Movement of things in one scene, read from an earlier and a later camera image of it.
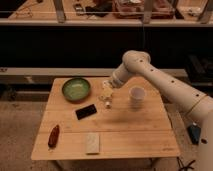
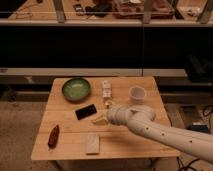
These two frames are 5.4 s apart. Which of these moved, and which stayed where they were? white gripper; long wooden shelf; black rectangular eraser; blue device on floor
Moved: white gripper
Stayed: black rectangular eraser; long wooden shelf; blue device on floor
